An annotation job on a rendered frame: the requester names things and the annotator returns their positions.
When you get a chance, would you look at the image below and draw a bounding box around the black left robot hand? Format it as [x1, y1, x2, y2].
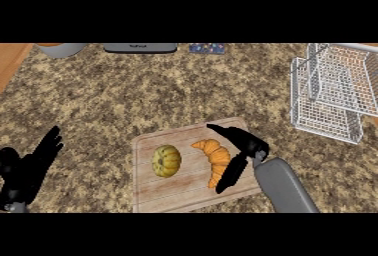
[0, 125, 66, 206]

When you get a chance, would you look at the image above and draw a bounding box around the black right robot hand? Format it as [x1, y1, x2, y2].
[205, 123, 272, 195]

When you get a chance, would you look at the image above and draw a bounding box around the orange croissant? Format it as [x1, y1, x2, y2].
[190, 138, 233, 190]

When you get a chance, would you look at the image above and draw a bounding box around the pale wooden cutting board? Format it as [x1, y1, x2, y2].
[130, 116, 264, 214]

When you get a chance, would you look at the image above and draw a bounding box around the yellow green squash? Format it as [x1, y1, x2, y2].
[150, 144, 183, 179]

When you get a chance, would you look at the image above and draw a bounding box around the dark blue patterned box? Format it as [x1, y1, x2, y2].
[187, 43, 227, 55]

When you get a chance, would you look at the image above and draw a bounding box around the dark grey flat appliance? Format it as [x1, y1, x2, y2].
[102, 43, 178, 55]

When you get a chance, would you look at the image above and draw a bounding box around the pale grey round container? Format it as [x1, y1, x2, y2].
[37, 43, 88, 60]

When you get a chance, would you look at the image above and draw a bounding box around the white wire tiered basket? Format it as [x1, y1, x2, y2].
[288, 43, 378, 145]

